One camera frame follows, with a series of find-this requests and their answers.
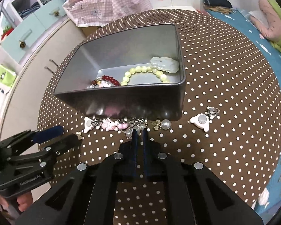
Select white bear charm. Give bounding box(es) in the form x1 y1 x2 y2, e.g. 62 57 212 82
188 113 210 132

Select blue bed sheet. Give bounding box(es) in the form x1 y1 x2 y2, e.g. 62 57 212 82
204 10 281 222

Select grey metal tin box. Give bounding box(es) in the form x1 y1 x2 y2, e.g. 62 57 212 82
53 23 186 120

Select beige cabinet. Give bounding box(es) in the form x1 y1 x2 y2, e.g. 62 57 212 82
0 16 87 202

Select yellow bead bracelet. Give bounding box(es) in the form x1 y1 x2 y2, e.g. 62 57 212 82
120 65 170 86

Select pink kitty charm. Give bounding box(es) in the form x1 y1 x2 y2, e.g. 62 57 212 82
101 118 128 132

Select folded dark clothes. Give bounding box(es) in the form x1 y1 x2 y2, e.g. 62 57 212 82
203 0 232 8

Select pink checkered cloth cover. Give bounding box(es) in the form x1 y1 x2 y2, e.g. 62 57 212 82
63 0 153 28

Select pink and green pillow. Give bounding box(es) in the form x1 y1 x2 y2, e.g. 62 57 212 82
250 0 281 52

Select person's left hand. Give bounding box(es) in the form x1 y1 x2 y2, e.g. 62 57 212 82
0 191 33 216

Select red bead bracelet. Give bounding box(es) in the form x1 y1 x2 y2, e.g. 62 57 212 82
91 75 121 88

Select green packet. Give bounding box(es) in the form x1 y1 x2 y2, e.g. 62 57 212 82
0 64 17 87

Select mint green drawer unit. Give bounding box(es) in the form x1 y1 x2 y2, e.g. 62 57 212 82
1 0 65 62

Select pearl bead charm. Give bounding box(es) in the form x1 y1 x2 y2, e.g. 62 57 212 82
160 119 171 130

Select pale green jade pendant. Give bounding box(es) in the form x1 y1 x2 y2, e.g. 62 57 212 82
150 57 179 74

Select cardboard box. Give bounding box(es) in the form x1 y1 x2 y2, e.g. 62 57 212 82
80 26 101 37

